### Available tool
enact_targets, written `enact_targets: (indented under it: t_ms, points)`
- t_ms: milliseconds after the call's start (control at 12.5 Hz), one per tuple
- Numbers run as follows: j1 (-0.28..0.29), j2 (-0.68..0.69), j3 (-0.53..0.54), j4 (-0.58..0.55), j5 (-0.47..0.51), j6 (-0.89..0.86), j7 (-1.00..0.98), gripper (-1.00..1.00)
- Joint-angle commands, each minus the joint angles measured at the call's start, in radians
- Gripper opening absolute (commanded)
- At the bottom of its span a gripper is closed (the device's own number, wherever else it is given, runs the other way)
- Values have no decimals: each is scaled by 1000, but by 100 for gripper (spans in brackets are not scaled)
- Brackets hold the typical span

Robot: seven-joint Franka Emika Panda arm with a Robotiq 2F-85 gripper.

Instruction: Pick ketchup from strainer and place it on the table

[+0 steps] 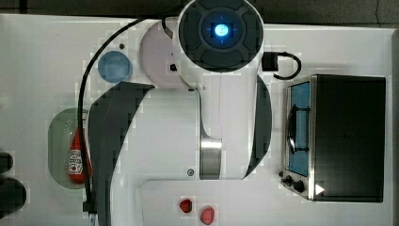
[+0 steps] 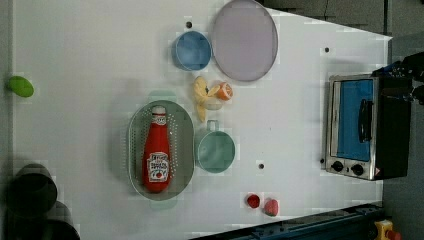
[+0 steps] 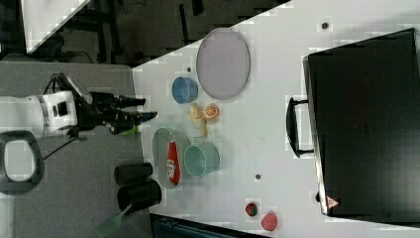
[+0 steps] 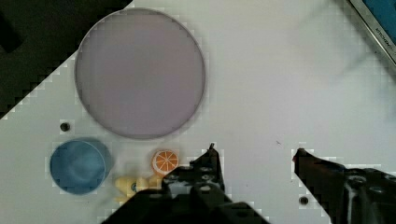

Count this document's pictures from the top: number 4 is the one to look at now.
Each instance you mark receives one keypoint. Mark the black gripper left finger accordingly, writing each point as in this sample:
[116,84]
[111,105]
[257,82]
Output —
[192,194]

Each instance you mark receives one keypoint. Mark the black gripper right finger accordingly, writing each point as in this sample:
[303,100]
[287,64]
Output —
[348,195]

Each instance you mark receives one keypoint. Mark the orange slice toy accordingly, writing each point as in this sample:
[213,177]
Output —
[164,161]

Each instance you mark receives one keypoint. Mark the yellow banana toy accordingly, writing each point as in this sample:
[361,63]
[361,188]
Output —
[129,186]

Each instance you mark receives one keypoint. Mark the blue cup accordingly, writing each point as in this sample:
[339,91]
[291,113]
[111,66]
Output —
[80,166]

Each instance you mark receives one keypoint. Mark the lilac round plate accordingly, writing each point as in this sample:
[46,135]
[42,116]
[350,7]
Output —
[140,73]

